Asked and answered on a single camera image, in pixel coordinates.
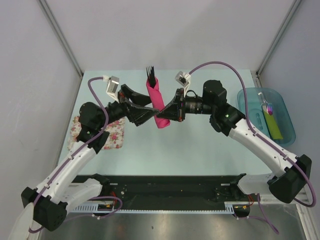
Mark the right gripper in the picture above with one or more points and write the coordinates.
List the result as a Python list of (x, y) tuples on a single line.
[(173, 111)]

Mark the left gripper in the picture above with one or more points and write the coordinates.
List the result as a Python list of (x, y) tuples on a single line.
[(137, 114)]

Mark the pink paper napkin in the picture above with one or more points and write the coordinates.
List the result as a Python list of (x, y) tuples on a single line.
[(157, 103)]

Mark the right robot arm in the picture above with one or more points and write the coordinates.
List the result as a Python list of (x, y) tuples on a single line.
[(289, 173)]

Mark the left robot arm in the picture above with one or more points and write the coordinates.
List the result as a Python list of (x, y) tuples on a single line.
[(52, 199)]

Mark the floral tray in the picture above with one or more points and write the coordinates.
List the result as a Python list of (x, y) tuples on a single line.
[(116, 134)]

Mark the silver utensil in bin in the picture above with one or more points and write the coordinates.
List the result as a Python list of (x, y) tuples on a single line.
[(264, 103)]

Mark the iridescent fork in bin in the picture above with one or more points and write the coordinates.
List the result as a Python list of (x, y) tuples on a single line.
[(269, 109)]

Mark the teal plastic bin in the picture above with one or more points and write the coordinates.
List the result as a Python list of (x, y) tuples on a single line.
[(251, 101)]

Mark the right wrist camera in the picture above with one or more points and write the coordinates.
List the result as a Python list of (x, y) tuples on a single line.
[(184, 79)]

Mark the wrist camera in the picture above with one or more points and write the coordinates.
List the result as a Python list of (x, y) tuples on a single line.
[(184, 79), (111, 87)]

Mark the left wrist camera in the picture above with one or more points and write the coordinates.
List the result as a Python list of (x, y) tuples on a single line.
[(111, 87)]

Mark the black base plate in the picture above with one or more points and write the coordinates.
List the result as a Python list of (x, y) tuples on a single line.
[(171, 193)]

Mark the white cable duct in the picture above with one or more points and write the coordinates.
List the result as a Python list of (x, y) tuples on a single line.
[(86, 208)]

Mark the aluminium frame rail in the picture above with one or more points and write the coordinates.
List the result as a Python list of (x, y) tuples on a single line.
[(267, 197)]

